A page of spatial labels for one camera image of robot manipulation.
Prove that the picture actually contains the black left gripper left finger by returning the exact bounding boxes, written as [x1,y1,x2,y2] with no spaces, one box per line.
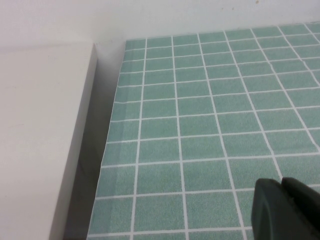
[250,177,311,240]

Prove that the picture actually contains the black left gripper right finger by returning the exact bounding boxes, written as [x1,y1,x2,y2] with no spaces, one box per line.
[280,176,320,240]

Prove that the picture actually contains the green checkered tablecloth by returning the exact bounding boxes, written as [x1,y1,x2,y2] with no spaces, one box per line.
[86,21,320,240]

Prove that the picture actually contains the white cabinet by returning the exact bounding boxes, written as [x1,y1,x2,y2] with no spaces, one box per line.
[0,41,98,240]

